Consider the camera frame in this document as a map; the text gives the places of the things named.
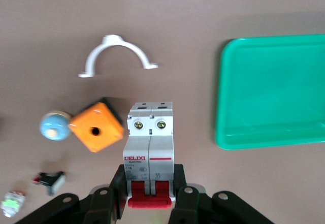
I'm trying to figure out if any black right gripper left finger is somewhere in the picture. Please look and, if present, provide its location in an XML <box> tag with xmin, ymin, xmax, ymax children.
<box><xmin>87</xmin><ymin>164</ymin><xmax>128</xmax><ymax>221</ymax></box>

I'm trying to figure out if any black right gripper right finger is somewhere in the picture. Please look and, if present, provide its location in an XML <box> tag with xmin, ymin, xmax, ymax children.
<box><xmin>169</xmin><ymin>164</ymin><xmax>202</xmax><ymax>224</ymax></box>

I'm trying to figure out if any white circuit breaker red switch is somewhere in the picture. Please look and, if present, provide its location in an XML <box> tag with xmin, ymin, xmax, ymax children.
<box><xmin>122</xmin><ymin>101</ymin><xmax>178</xmax><ymax>209</ymax></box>

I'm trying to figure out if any orange button box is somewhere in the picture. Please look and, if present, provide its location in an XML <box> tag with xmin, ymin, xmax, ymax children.
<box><xmin>68</xmin><ymin>97</ymin><xmax>125</xmax><ymax>153</ymax></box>

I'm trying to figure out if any black push button red tip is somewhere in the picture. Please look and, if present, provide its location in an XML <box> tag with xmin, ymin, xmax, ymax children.
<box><xmin>31</xmin><ymin>170</ymin><xmax>66</xmax><ymax>196</ymax></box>

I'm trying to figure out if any blue dome push button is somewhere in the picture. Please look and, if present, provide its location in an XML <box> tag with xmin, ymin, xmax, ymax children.
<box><xmin>39</xmin><ymin>110</ymin><xmax>72</xmax><ymax>141</ymax></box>

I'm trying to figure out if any white green indicator button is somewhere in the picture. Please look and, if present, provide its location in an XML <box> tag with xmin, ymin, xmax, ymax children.
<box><xmin>0</xmin><ymin>189</ymin><xmax>26</xmax><ymax>218</ymax></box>

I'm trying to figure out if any green plastic tray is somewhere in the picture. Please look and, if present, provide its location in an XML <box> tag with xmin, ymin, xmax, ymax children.
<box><xmin>214</xmin><ymin>34</ymin><xmax>325</xmax><ymax>151</ymax></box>

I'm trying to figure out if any small white pipe clamp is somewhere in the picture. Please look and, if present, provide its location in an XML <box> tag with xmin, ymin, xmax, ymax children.
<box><xmin>77</xmin><ymin>34</ymin><xmax>159</xmax><ymax>79</ymax></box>

